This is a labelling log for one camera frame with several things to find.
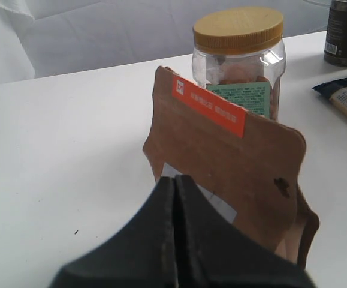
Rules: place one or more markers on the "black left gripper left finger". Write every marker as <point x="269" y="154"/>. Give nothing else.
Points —
<point x="141" y="254"/>

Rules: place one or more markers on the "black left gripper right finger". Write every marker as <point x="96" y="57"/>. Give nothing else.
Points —
<point x="210" y="252"/>

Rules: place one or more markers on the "kraft pouch orange label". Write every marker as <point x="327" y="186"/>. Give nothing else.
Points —
<point x="250" y="162"/>

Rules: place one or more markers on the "clear nut jar yellow lid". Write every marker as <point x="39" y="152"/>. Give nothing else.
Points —
<point x="239" y="54"/>

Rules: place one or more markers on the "dark glass jar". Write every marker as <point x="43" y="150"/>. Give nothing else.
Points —
<point x="335" y="50"/>

